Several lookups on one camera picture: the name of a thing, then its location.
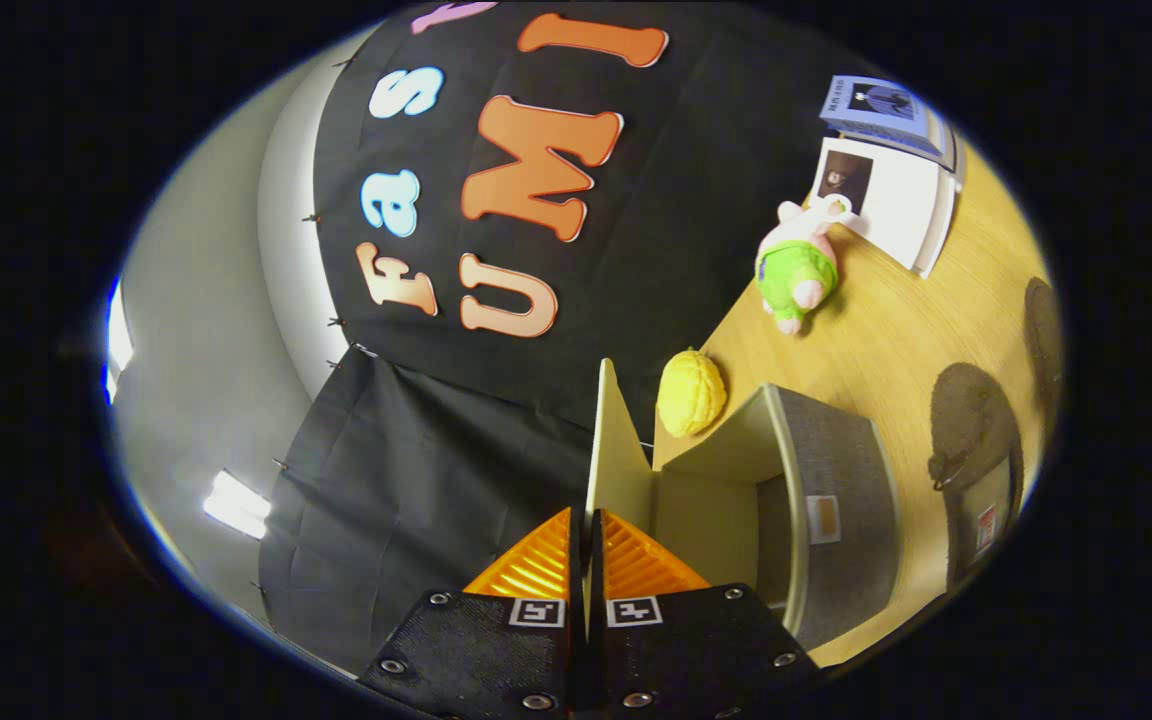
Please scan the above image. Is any brown shoe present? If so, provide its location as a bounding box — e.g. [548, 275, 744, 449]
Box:
[1024, 278, 1065, 406]
[928, 362, 1025, 591]

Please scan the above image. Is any yellow knitted plush ball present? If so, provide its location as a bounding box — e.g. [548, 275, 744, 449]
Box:
[656, 348, 728, 438]

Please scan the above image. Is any blue book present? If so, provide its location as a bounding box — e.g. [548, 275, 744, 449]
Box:
[819, 75, 967, 173]

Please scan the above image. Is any black backdrop cloth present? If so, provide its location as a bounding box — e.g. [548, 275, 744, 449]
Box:
[258, 0, 947, 673]

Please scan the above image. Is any ceiling light panel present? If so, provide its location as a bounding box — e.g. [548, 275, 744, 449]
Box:
[101, 280, 135, 401]
[201, 470, 272, 541]

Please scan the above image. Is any grey fabric storage box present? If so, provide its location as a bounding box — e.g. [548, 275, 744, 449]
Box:
[584, 358, 902, 651]

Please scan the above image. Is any white book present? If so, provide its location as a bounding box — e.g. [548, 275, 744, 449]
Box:
[808, 136, 959, 280]

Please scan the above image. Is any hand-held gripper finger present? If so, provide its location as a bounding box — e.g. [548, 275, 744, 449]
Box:
[356, 506, 589, 720]
[590, 507, 823, 720]

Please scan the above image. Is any green and pink plush toy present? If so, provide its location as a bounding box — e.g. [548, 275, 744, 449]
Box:
[755, 197, 855, 336]

